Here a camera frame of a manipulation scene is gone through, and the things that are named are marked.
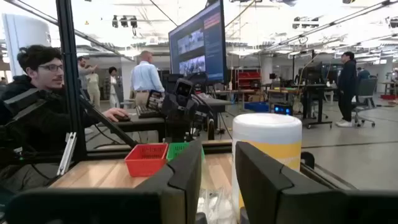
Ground clear bag of white cotton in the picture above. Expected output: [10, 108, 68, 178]
[197, 186, 239, 224]

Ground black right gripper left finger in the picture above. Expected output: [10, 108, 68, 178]
[6, 139, 203, 224]

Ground person's hand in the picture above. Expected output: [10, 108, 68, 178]
[102, 108, 130, 123]

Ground black standing desk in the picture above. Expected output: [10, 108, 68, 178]
[300, 83, 338, 129]

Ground blue storage bin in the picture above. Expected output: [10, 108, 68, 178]
[244, 101, 270, 113]

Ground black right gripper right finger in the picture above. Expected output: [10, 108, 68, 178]
[234, 141, 398, 224]

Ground white wipes canister yellow label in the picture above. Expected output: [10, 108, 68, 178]
[231, 113, 303, 218]

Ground grey office chair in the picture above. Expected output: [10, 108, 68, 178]
[351, 77, 379, 128]

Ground black desk monitor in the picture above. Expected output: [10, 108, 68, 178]
[303, 61, 324, 85]

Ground red plastic basket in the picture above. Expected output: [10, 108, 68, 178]
[124, 142, 169, 177]

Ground red shelving unit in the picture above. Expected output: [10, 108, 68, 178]
[235, 68, 262, 91]

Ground silver frame bracket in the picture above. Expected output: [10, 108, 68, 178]
[57, 132, 77, 176]

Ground black device with blue lights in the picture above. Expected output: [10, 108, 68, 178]
[272, 104, 294, 116]

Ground white pillar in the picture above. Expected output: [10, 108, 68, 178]
[2, 14, 52, 78]

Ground green plastic basket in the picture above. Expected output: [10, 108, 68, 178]
[166, 142, 206, 162]

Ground large black monitor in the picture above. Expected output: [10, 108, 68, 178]
[168, 0, 228, 84]

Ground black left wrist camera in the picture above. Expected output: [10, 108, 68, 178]
[172, 77, 195, 98]

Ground person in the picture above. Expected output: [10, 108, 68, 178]
[105, 66, 121, 109]
[356, 67, 371, 80]
[129, 50, 165, 108]
[85, 64, 102, 110]
[76, 55, 98, 102]
[0, 45, 130, 194]
[335, 51, 358, 128]

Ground black aluminium rig frame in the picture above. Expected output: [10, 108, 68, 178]
[0, 0, 358, 191]

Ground black keyboard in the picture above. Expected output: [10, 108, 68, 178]
[136, 105, 163, 119]

